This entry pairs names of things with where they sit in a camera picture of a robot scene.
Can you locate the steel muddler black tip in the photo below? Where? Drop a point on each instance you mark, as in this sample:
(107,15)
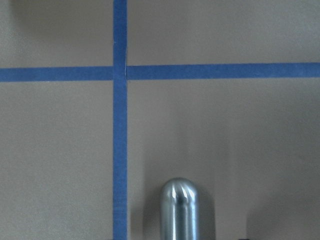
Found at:
(179,210)

